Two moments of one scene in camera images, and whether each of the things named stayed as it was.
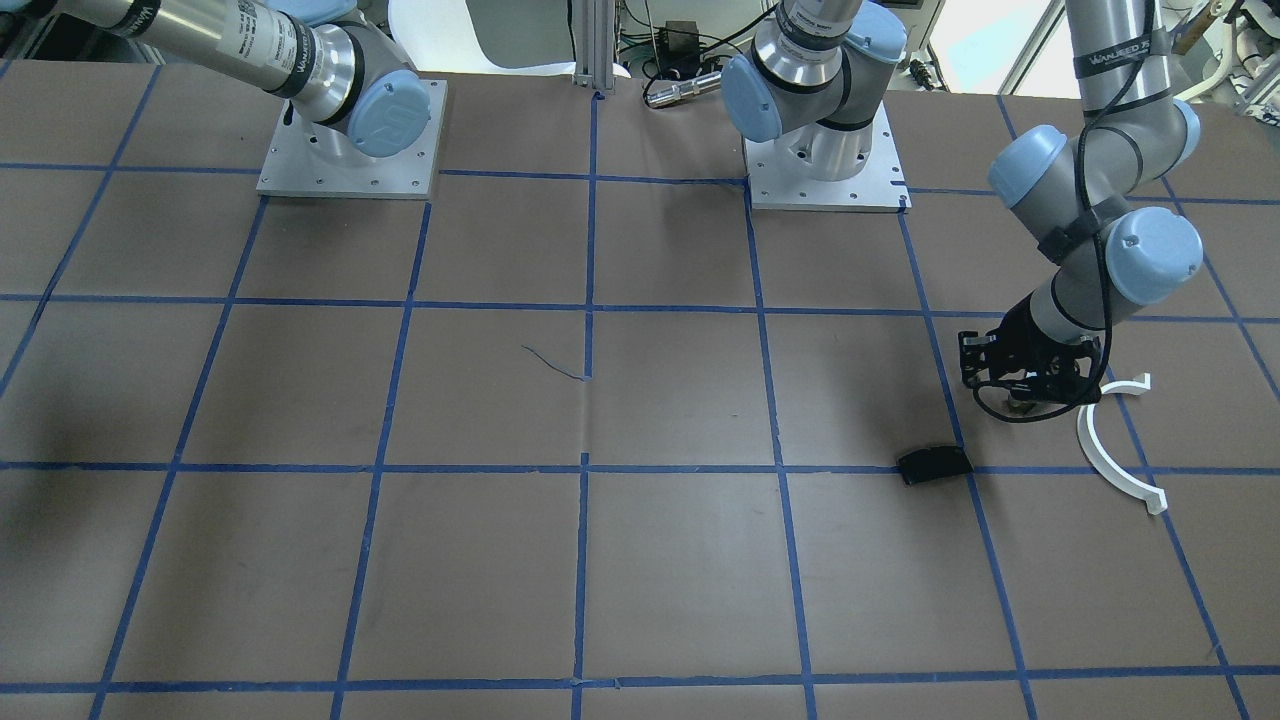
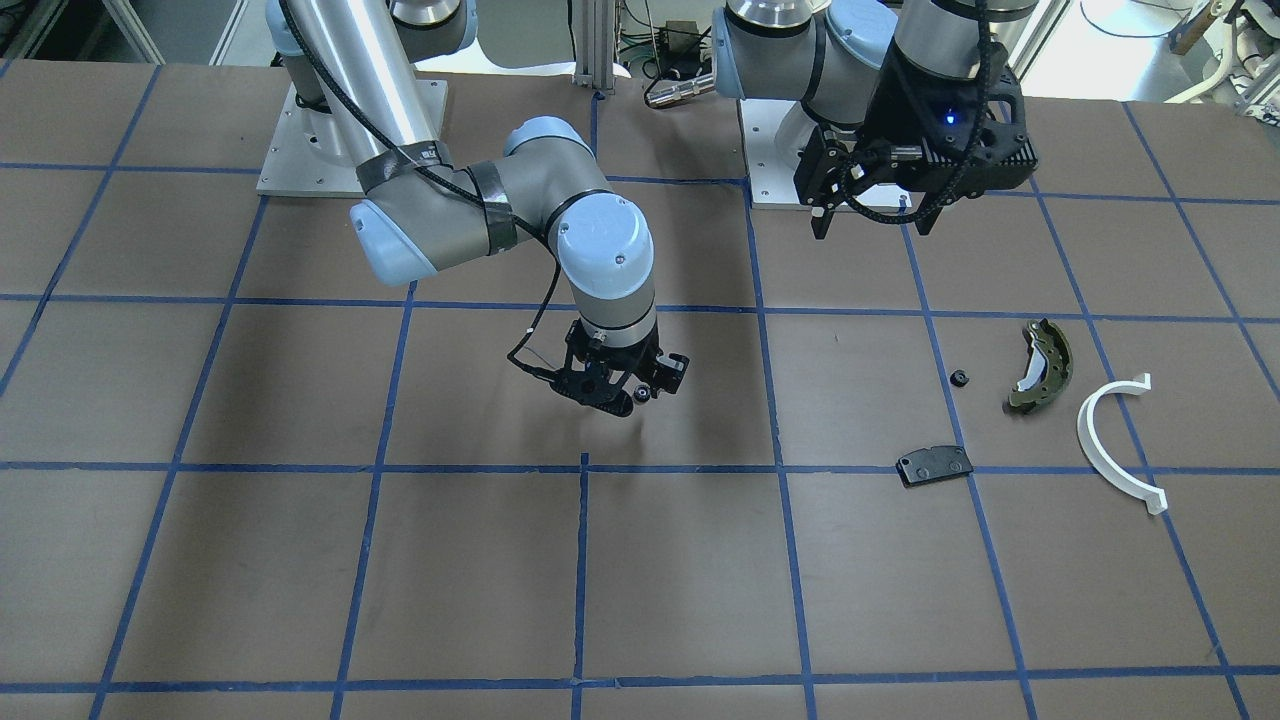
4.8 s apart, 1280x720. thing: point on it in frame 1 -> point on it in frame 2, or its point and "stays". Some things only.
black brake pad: x=929 y=463 stays
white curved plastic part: x=1155 y=498 stays
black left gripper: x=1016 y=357 -> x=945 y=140
